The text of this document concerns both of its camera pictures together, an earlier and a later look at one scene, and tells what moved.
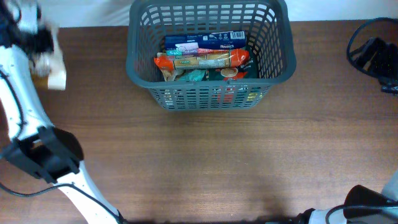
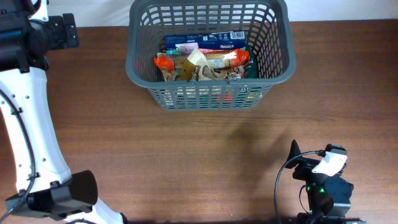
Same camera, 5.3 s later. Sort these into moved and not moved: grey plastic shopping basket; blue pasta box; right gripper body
Moved: right gripper body
Not moved: grey plastic shopping basket; blue pasta box
